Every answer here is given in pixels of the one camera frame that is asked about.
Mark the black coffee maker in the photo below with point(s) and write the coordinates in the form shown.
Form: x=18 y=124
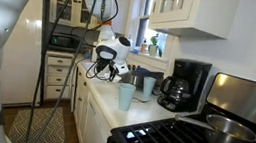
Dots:
x=183 y=86

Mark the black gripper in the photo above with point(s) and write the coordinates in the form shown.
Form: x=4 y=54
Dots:
x=114 y=69

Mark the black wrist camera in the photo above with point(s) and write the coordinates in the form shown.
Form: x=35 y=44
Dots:
x=102 y=65

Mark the white glass door wall cabinet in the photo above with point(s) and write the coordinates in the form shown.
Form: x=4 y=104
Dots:
x=63 y=2

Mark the white kitchen sink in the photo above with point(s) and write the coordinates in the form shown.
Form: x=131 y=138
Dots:
x=85 y=65

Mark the white pot with plant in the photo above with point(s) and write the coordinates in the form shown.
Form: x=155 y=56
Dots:
x=153 y=48

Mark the white base cabinet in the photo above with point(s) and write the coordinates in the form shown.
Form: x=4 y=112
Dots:
x=80 y=101

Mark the grey dish rack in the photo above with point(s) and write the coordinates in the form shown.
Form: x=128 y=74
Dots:
x=140 y=78

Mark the white dishwasher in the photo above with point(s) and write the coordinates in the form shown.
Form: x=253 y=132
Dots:
x=96 y=131

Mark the white refrigerator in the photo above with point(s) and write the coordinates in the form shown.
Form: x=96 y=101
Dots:
x=22 y=60

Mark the blue cloth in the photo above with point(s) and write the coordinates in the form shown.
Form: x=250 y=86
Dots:
x=86 y=56

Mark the patterned grey rug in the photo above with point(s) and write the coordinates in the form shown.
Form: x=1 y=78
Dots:
x=45 y=130

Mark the black toaster oven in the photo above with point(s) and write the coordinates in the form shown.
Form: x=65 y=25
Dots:
x=63 y=42

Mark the orange soap bottle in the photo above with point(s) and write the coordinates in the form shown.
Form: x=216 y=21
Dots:
x=144 y=46

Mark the white drawer unit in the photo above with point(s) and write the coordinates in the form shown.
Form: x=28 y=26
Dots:
x=58 y=78

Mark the white wall cabinet with mugs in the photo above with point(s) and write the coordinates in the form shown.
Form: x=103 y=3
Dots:
x=206 y=15

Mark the large white mug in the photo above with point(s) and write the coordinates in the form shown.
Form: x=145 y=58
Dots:
x=178 y=3

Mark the small white mug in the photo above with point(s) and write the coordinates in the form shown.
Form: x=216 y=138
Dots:
x=168 y=4

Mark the light blue plastic cup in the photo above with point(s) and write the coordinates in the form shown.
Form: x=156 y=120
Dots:
x=126 y=96
x=148 y=86

